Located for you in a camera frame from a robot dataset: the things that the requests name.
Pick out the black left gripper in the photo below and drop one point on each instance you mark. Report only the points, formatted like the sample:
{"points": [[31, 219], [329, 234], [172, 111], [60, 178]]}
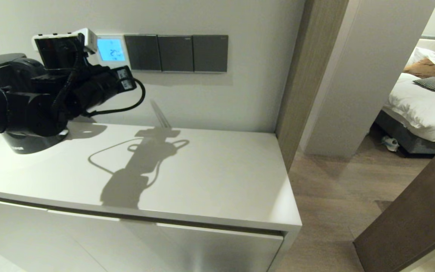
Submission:
{"points": [[102, 87]]}

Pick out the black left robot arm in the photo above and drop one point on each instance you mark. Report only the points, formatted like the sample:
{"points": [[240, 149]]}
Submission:
{"points": [[21, 113]]}

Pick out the white wall thermostat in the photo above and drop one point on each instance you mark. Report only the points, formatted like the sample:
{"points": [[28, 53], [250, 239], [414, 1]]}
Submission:
{"points": [[111, 49]]}

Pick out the black electric kettle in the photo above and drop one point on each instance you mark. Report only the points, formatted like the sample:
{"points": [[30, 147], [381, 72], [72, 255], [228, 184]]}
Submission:
{"points": [[32, 143]]}

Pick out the white cabinet body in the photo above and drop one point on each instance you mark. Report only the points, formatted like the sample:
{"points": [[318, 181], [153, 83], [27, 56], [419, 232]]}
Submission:
{"points": [[202, 170]]}

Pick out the wide white cabinet door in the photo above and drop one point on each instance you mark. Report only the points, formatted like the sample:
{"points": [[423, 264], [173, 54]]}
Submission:
{"points": [[202, 249]]}

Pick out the narrow white cabinet door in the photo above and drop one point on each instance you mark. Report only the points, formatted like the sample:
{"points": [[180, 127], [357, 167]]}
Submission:
{"points": [[13, 234]]}

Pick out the light shoe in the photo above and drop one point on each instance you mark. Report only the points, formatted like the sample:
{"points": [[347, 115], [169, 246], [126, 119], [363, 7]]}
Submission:
{"points": [[390, 143]]}

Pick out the small white pillow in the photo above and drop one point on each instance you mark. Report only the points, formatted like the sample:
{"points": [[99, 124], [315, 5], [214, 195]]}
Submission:
{"points": [[423, 56]]}

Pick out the bed with white duvet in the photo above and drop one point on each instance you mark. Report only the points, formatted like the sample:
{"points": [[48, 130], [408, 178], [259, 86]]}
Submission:
{"points": [[421, 109]]}

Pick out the brown cushion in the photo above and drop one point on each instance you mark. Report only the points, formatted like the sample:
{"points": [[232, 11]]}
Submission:
{"points": [[425, 68]]}

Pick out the brown wooden door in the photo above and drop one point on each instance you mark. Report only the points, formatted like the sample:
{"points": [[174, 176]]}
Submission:
{"points": [[421, 211]]}

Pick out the grey triple rocker wall switch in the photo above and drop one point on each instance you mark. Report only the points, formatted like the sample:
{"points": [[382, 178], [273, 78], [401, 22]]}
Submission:
{"points": [[144, 53]]}

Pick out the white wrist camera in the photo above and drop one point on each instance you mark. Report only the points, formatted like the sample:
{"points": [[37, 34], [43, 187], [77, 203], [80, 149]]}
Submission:
{"points": [[88, 39]]}

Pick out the dark grey square panel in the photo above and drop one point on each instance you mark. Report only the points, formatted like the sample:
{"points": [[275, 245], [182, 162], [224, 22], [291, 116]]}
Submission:
{"points": [[176, 53], [210, 53]]}

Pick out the wooden door frame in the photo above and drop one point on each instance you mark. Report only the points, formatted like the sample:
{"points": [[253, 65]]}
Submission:
{"points": [[308, 75]]}

